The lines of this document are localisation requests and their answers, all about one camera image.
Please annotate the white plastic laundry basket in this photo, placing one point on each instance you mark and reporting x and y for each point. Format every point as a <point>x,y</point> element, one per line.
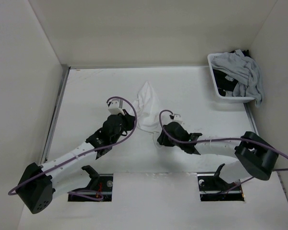
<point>224,99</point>

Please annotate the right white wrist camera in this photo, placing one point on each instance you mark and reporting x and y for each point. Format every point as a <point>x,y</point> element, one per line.
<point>176,118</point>

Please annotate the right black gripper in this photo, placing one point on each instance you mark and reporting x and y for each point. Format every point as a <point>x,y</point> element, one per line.
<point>163,141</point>

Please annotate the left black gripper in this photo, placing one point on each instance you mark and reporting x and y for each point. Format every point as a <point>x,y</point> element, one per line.
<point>129,120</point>

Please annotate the white tank top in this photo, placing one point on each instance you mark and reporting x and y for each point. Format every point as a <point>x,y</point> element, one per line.
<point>147,106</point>

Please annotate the black tank top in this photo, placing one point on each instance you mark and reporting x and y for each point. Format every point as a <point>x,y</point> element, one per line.
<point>232,73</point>

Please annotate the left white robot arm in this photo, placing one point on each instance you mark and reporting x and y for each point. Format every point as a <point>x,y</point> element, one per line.
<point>73,171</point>

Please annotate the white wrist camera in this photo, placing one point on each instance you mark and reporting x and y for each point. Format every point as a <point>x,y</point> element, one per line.
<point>176,118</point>
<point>115,107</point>

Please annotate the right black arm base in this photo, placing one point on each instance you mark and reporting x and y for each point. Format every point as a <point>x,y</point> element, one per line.
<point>212,188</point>

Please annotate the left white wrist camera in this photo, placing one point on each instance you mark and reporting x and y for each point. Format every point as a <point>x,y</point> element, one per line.
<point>115,107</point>

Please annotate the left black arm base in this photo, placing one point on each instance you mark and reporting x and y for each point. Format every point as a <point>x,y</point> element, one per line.
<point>99,188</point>

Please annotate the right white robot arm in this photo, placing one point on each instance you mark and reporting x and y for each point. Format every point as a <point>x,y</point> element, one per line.
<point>251,160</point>

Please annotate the grey tank top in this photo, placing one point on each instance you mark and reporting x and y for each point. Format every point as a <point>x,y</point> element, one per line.
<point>256,88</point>

